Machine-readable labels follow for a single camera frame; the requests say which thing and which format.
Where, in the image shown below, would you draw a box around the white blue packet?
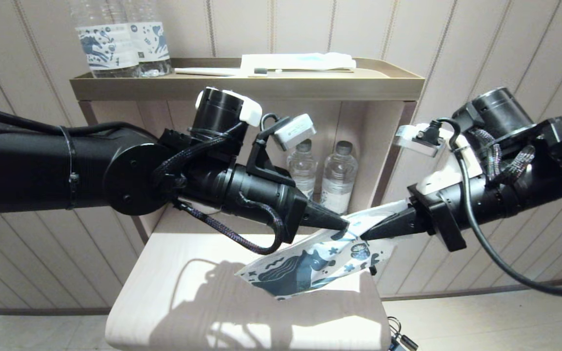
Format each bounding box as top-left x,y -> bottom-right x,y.
240,52 -> 357,72

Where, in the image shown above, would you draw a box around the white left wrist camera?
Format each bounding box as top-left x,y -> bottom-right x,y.
272,114 -> 317,152

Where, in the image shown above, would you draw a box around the black left camera bracket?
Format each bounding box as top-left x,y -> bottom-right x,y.
246,132 -> 295,187

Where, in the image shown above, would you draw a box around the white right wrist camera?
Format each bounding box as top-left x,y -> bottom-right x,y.
392,122 -> 450,157

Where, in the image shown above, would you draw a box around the large clear water bottle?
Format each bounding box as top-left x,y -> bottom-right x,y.
65,0 -> 141,78
122,0 -> 172,78

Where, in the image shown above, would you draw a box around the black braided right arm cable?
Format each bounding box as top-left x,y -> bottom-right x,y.
476,128 -> 538,188

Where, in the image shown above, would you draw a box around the white blue horse pouch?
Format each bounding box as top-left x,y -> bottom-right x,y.
235,200 -> 408,299

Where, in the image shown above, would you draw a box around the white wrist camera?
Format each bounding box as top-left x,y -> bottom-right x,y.
272,114 -> 317,152
392,122 -> 450,157

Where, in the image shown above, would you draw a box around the white right camera bracket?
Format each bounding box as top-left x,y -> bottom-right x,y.
415,141 -> 484,195

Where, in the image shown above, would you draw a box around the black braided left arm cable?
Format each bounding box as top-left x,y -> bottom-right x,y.
153,122 -> 245,188
174,195 -> 285,255

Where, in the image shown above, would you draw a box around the white toothbrush black bristles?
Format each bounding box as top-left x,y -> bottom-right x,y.
174,67 -> 282,78

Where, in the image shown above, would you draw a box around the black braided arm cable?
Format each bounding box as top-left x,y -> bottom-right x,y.
476,128 -> 538,188
153,122 -> 245,188
174,195 -> 285,255

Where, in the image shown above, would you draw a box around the brown open shelf cabinet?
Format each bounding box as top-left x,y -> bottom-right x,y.
69,58 -> 425,239

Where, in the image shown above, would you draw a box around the small clear water bottle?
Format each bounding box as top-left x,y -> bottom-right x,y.
320,141 -> 358,215
288,139 -> 318,200

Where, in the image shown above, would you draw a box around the smooth black right camera cable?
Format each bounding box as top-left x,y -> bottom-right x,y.
418,117 -> 562,298

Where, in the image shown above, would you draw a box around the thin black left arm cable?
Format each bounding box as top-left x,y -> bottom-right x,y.
0,103 -> 164,137

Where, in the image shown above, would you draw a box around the black key bundle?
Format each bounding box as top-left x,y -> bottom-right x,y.
386,317 -> 419,351

